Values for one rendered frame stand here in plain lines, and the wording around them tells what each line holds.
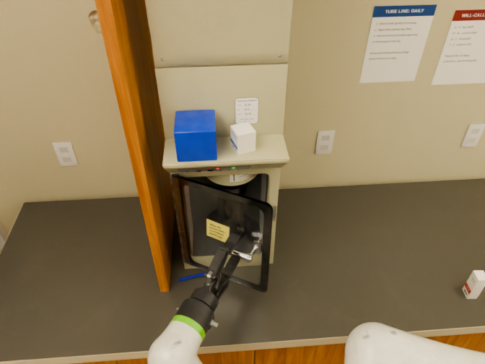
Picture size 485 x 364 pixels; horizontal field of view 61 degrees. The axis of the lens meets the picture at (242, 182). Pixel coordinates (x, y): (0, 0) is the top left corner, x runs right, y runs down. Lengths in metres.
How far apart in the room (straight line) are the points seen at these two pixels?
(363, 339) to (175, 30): 0.77
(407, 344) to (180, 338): 0.49
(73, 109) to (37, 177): 0.39
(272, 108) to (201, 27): 0.27
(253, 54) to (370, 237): 0.94
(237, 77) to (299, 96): 0.59
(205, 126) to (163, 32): 0.23
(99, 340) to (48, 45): 0.96
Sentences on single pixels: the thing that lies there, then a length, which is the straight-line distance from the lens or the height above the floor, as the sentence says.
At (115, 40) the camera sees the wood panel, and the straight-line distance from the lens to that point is 0.92.
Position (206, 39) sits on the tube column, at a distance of 1.00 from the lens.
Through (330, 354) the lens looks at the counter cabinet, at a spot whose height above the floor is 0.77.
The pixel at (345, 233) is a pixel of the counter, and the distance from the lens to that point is 1.67.
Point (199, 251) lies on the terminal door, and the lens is 1.39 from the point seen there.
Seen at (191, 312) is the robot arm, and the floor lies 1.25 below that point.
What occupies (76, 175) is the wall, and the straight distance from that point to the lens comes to 1.85.
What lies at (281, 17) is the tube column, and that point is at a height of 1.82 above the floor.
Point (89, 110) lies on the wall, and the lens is 1.64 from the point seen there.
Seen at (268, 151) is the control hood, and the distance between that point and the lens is 1.07.
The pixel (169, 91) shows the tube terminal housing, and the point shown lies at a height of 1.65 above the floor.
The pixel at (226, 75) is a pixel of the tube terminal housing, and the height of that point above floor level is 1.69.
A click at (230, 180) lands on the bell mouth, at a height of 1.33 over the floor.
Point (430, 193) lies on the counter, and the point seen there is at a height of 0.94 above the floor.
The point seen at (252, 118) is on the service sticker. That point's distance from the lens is 1.10.
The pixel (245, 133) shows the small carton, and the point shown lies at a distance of 1.03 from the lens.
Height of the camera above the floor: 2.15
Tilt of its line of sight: 41 degrees down
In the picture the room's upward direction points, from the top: straight up
